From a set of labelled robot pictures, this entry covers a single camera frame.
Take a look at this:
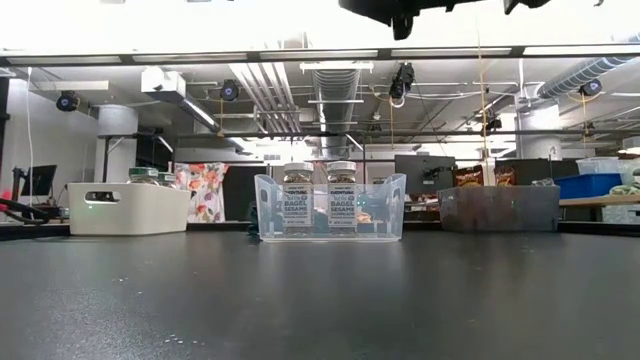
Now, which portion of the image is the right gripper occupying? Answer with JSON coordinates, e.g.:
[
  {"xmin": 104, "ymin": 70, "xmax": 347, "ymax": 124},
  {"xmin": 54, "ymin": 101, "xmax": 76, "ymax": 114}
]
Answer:
[{"xmin": 338, "ymin": 0, "xmax": 481, "ymax": 41}]

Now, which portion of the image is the white-lid spice jar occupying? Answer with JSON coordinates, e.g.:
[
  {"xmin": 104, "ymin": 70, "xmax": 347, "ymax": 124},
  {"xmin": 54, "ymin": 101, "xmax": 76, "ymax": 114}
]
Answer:
[
  {"xmin": 282, "ymin": 161, "xmax": 315, "ymax": 237},
  {"xmin": 326, "ymin": 160, "xmax": 359, "ymax": 237}
]

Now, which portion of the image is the orange spice packet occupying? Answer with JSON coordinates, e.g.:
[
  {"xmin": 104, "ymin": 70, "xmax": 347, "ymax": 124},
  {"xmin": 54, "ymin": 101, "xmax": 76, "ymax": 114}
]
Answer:
[
  {"xmin": 453, "ymin": 164, "xmax": 485, "ymax": 189},
  {"xmin": 494, "ymin": 165, "xmax": 518, "ymax": 188}
]

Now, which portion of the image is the black monitor on arm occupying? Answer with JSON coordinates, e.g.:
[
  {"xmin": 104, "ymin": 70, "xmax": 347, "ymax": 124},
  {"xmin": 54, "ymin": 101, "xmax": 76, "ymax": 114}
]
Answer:
[{"xmin": 12, "ymin": 164, "xmax": 58, "ymax": 201}]

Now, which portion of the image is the black overhead beam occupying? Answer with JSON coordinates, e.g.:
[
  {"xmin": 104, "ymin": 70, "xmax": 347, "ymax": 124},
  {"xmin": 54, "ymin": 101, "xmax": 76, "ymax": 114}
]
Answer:
[{"xmin": 0, "ymin": 45, "xmax": 640, "ymax": 67}]

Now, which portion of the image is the black hanging ceiling device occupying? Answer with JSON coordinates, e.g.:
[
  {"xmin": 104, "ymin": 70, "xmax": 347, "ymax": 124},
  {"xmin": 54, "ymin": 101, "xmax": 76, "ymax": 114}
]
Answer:
[{"xmin": 388, "ymin": 62, "xmax": 416, "ymax": 100}]

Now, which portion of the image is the black ceiling spotlight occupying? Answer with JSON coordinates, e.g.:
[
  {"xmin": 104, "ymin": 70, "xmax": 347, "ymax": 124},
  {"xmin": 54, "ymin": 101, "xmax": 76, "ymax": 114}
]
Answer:
[
  {"xmin": 55, "ymin": 90, "xmax": 80, "ymax": 113},
  {"xmin": 219, "ymin": 79, "xmax": 240, "ymax": 102},
  {"xmin": 578, "ymin": 78, "xmax": 604, "ymax": 98}
]

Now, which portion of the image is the large black monitor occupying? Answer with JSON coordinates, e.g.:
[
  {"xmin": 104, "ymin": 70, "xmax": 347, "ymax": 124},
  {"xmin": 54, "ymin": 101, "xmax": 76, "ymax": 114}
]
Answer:
[{"xmin": 394, "ymin": 154, "xmax": 457, "ymax": 196}]

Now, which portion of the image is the white round column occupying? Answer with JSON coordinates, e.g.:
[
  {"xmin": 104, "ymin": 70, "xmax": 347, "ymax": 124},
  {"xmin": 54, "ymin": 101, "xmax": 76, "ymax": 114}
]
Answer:
[
  {"xmin": 96, "ymin": 104, "xmax": 139, "ymax": 184},
  {"xmin": 517, "ymin": 104, "xmax": 564, "ymax": 161}
]

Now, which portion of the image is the clear plastic bin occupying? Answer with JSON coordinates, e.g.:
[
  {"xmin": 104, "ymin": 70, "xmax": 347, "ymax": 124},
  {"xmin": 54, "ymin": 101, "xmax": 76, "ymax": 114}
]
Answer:
[{"xmin": 253, "ymin": 172, "xmax": 407, "ymax": 244}]

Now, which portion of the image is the dark grey bin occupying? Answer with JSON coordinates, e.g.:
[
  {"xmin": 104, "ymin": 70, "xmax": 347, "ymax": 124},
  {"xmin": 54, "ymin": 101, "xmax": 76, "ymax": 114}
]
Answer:
[{"xmin": 437, "ymin": 184, "xmax": 561, "ymax": 233}]

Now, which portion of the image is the floral cloth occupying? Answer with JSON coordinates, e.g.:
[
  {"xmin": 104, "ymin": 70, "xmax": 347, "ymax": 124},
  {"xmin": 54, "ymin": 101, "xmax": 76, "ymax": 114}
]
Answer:
[{"xmin": 173, "ymin": 162, "xmax": 230, "ymax": 224}]

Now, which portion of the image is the clear storage box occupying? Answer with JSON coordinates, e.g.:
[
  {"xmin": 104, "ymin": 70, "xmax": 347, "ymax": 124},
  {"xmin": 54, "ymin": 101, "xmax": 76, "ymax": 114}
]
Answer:
[{"xmin": 575, "ymin": 156, "xmax": 621, "ymax": 175}]

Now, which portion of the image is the blue storage bin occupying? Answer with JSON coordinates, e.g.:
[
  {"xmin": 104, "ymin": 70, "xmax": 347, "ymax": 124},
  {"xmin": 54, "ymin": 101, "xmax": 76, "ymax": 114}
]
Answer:
[{"xmin": 554, "ymin": 172, "xmax": 624, "ymax": 200}]

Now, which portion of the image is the white plastic bin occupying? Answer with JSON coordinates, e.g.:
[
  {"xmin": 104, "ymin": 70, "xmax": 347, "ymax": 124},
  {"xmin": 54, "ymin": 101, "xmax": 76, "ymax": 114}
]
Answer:
[{"xmin": 67, "ymin": 182, "xmax": 192, "ymax": 237}]

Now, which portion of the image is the silver ceiling duct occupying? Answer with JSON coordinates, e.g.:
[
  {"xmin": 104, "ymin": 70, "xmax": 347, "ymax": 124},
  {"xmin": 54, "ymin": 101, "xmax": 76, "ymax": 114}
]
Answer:
[{"xmin": 312, "ymin": 67, "xmax": 362, "ymax": 157}]

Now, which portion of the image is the ribbed silver duct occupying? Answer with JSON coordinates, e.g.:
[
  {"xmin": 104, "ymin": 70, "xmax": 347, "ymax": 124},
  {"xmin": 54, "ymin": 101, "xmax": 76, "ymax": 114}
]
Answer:
[{"xmin": 537, "ymin": 54, "xmax": 640, "ymax": 100}]

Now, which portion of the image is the black aluminium table frame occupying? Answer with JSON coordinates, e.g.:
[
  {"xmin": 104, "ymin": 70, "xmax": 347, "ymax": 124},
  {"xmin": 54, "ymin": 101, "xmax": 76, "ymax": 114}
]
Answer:
[{"xmin": 0, "ymin": 219, "xmax": 640, "ymax": 240}]

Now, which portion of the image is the black cable conduit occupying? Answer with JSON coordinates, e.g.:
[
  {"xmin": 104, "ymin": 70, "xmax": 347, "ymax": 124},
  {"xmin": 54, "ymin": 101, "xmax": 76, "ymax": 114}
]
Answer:
[{"xmin": 0, "ymin": 197, "xmax": 51, "ymax": 226}]

